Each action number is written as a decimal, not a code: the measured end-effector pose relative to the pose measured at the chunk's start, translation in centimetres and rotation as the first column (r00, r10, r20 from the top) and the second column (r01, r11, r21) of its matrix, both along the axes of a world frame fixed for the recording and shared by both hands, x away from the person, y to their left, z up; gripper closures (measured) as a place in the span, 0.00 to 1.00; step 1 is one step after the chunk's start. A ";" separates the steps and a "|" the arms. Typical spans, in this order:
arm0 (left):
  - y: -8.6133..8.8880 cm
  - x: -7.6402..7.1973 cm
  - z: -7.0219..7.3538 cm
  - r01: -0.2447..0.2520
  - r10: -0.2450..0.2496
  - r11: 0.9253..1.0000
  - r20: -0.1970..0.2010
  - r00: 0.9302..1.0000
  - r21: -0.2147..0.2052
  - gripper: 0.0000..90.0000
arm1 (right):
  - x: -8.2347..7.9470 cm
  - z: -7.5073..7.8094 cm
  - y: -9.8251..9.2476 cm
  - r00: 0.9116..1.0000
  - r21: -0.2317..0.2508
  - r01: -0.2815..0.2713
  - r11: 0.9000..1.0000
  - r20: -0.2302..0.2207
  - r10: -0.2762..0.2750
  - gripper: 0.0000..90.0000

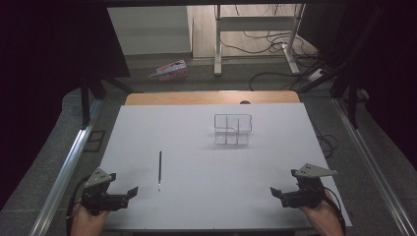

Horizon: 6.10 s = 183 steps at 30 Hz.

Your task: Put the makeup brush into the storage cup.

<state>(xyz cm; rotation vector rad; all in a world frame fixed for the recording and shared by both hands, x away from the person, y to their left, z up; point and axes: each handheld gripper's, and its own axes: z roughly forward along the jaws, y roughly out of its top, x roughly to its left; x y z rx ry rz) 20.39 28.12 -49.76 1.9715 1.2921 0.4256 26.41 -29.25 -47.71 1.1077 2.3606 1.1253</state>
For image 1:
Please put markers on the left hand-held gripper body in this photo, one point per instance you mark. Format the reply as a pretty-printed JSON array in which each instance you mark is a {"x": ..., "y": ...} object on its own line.
[{"x": 98, "y": 200}]

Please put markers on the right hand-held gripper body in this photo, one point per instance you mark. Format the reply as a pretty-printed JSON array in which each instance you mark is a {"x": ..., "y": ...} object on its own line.
[{"x": 306, "y": 196}]

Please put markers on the black pen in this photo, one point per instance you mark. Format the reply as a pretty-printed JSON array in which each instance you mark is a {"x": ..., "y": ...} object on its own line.
[{"x": 160, "y": 170}]

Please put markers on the clear acrylic organizer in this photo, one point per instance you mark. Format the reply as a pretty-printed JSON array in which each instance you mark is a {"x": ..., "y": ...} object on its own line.
[{"x": 232, "y": 129}]

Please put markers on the person's left hand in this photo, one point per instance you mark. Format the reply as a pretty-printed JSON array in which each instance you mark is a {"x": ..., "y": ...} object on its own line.
[{"x": 87, "y": 224}]

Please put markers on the person's right hand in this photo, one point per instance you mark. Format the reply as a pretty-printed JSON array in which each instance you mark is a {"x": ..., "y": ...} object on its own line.
[{"x": 324, "y": 219}]

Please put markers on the white board sheet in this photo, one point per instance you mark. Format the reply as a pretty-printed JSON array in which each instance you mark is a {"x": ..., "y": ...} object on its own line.
[{"x": 196, "y": 170}]

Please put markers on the dark round table grommet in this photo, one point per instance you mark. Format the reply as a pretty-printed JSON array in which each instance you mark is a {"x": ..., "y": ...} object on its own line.
[{"x": 245, "y": 102}]

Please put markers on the black metal stand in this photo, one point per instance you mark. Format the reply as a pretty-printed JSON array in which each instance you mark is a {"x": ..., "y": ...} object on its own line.
[
  {"x": 353, "y": 108},
  {"x": 85, "y": 105}
]

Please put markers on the white power strip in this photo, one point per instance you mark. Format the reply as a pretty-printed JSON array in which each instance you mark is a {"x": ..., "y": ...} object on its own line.
[{"x": 315, "y": 75}]

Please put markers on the colourful printed carton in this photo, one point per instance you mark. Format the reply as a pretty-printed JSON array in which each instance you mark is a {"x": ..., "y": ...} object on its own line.
[{"x": 170, "y": 71}]

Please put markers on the black curtain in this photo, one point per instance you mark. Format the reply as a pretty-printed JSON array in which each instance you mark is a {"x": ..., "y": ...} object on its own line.
[
  {"x": 39, "y": 82},
  {"x": 393, "y": 82}
]

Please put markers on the white cabinet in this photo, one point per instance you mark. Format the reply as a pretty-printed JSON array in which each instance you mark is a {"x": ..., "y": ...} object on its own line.
[{"x": 147, "y": 29}]

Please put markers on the aluminium rail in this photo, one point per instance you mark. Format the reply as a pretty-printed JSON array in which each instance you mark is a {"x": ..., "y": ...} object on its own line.
[
  {"x": 370, "y": 164},
  {"x": 65, "y": 170}
]

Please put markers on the white desk frame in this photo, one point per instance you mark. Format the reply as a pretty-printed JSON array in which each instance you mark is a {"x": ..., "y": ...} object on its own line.
[{"x": 218, "y": 49}]

